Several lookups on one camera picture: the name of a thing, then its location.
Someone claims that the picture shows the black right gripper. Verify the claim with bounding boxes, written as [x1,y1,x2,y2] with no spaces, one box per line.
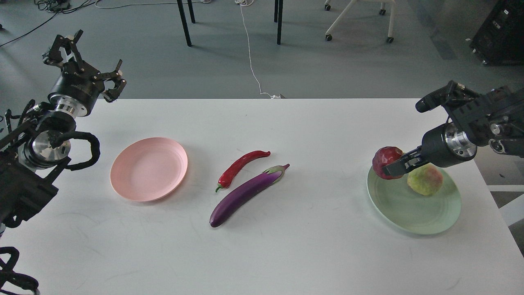
[382,123,477,178]

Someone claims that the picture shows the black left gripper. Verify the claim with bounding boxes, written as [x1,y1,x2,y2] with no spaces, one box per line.
[42,29,127,117]

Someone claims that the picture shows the green yellow guava fruit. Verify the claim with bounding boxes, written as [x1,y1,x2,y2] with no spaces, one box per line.
[407,164,444,196]

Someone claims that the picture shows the red pomegranate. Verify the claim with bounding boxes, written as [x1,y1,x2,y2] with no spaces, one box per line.
[372,146,404,180]

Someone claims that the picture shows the red chili pepper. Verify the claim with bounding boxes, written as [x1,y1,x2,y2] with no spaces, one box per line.
[215,150,271,192]

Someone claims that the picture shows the purple eggplant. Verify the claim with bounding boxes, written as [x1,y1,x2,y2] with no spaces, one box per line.
[209,164,290,228]

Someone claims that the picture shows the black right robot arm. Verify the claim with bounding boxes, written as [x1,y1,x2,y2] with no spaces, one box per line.
[373,81,524,179]

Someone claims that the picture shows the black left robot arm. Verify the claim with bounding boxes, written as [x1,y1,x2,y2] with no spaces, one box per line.
[0,30,126,233]

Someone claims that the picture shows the green plate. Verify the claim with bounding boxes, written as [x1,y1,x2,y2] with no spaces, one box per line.
[366,168,462,235]

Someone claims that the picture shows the pink plate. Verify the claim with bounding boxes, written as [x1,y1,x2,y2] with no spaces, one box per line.
[110,137,189,202]

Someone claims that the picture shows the black table leg left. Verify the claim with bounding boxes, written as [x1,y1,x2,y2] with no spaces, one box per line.
[176,0,195,47]

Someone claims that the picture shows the black table leg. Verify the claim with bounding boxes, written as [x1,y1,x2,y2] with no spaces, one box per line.
[176,0,195,47]
[273,0,283,45]

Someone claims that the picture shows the white rolling chair base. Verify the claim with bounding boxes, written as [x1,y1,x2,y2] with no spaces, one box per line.
[324,0,398,44]

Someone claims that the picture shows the black equipment case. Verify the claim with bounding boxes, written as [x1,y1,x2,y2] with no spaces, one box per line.
[470,0,524,66]

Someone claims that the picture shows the black table leg right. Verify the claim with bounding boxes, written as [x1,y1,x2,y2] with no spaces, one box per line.
[273,0,283,45]

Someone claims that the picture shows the black floor cables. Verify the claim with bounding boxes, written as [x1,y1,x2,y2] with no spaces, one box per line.
[0,0,97,48]

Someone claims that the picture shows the white floor cable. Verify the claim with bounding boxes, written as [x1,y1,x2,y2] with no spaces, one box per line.
[235,0,283,99]

